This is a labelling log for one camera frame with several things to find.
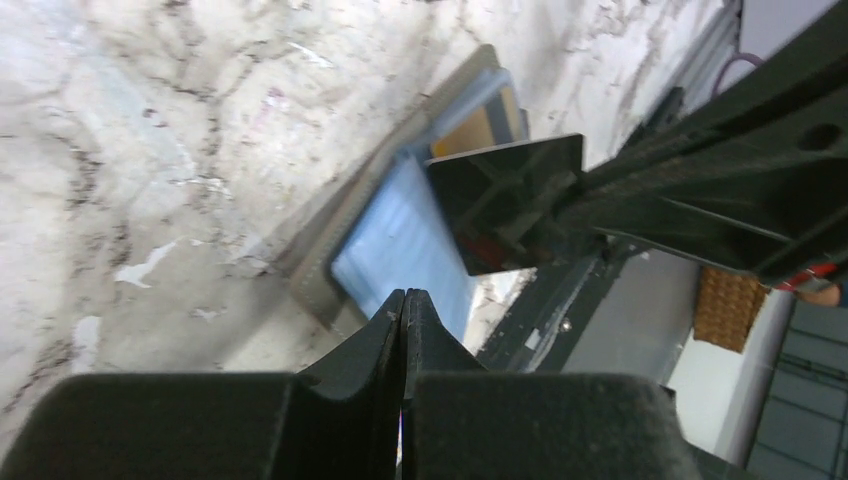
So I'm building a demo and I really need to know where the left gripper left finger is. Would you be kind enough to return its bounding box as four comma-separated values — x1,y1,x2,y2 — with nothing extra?
1,290,405,479

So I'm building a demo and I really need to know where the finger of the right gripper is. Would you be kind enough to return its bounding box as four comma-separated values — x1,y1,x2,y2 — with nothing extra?
558,84,847,286
585,1,847,188

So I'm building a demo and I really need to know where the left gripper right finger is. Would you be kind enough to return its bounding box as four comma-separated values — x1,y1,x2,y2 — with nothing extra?
401,289,699,479

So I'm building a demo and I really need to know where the grey leather card holder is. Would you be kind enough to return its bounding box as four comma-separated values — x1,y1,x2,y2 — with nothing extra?
291,44,514,339

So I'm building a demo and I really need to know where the gold credit card black stripe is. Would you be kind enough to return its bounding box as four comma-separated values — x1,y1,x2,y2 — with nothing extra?
429,86,527,158

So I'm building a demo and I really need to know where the woven basket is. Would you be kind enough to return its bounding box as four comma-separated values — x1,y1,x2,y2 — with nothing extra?
693,267,770,353

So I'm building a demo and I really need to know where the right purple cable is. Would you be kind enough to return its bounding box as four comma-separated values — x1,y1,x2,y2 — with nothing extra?
712,52,763,97

